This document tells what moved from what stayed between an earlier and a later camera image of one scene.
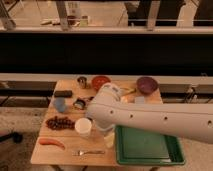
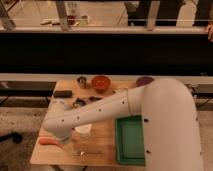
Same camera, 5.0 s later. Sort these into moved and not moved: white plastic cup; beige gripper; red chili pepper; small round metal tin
Moved: beige gripper
Not moved: red chili pepper; small round metal tin; white plastic cup
